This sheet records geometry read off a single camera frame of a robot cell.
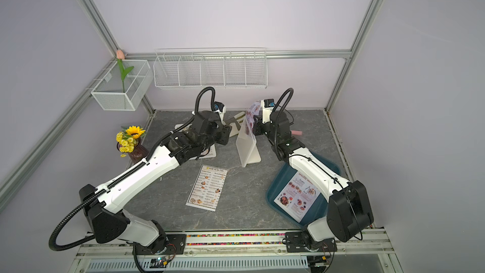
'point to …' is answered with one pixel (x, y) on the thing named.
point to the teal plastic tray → (318, 212)
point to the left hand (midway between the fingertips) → (227, 127)
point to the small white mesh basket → (108, 91)
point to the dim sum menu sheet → (208, 189)
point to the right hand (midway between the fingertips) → (253, 115)
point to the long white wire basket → (242, 68)
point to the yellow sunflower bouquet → (127, 138)
